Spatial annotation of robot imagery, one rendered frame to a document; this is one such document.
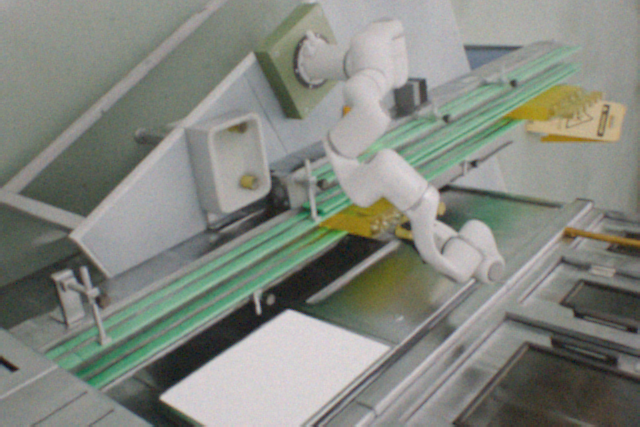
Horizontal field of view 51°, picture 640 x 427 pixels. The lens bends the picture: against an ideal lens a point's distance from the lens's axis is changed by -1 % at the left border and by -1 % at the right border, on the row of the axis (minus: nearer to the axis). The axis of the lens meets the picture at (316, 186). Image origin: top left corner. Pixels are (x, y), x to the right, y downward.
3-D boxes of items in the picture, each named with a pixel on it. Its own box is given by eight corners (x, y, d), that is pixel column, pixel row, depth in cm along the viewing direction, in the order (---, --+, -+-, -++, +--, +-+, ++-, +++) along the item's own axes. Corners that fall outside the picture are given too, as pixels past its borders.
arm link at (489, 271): (464, 256, 141) (490, 221, 143) (430, 241, 149) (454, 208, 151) (494, 293, 150) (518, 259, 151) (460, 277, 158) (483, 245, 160)
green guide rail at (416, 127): (298, 182, 180) (321, 186, 175) (298, 178, 180) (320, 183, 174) (563, 48, 298) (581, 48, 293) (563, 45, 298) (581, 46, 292)
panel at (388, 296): (152, 409, 142) (264, 479, 120) (149, 398, 141) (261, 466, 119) (396, 240, 203) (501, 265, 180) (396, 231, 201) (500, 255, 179)
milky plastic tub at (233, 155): (201, 210, 173) (224, 216, 168) (185, 127, 165) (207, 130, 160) (250, 187, 185) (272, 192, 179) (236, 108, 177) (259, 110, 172)
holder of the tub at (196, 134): (205, 228, 176) (224, 234, 171) (184, 127, 166) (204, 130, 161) (252, 204, 187) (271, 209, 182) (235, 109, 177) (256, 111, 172)
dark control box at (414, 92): (394, 105, 231) (415, 106, 225) (392, 82, 228) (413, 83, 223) (408, 99, 236) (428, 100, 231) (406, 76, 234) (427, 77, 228)
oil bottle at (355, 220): (318, 225, 190) (379, 241, 176) (315, 207, 187) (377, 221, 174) (330, 218, 193) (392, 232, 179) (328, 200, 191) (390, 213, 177)
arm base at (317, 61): (285, 49, 179) (327, 52, 168) (311, 20, 184) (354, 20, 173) (310, 93, 189) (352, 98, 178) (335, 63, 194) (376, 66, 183)
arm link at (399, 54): (346, 90, 176) (395, 95, 165) (338, 41, 171) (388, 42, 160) (370, 78, 182) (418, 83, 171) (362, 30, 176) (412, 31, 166)
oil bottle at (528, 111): (501, 118, 264) (572, 124, 246) (501, 104, 262) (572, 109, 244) (508, 114, 268) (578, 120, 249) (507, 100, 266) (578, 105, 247)
